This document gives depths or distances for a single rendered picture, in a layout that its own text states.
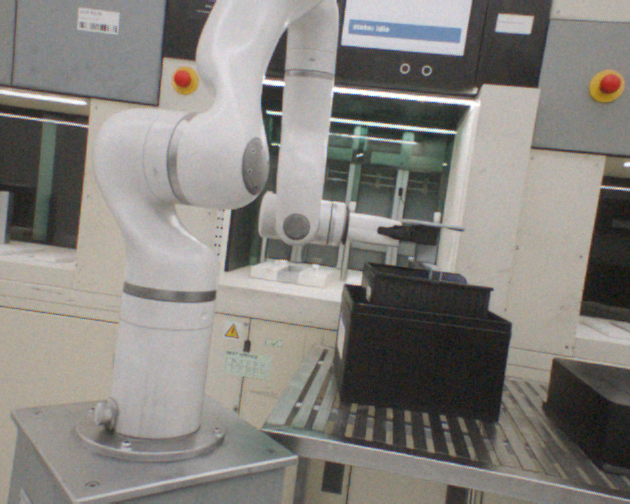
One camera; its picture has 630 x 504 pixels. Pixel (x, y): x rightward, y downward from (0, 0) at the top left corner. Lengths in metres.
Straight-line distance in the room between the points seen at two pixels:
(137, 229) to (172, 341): 0.15
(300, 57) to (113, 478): 0.73
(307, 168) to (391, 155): 0.94
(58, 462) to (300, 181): 0.56
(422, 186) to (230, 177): 1.68
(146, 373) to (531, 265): 0.97
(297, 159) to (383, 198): 1.32
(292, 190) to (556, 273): 0.71
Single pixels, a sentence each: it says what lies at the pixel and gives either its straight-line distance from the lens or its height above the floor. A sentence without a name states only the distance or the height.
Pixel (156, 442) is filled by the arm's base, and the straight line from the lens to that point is 0.83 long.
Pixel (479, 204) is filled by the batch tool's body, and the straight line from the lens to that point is 1.43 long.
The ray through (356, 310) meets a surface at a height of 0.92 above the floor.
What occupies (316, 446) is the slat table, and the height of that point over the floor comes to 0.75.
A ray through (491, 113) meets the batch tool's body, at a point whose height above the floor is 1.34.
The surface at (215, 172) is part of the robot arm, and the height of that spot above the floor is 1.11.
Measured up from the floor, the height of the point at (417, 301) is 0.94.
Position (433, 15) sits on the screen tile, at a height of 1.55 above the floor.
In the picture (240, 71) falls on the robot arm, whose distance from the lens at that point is 0.84.
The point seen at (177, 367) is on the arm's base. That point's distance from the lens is 0.80.
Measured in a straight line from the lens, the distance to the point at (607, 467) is 1.05.
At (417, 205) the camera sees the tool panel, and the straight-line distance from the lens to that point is 2.37.
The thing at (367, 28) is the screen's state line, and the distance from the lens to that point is 1.54.
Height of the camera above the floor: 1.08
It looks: 4 degrees down
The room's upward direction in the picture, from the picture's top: 7 degrees clockwise
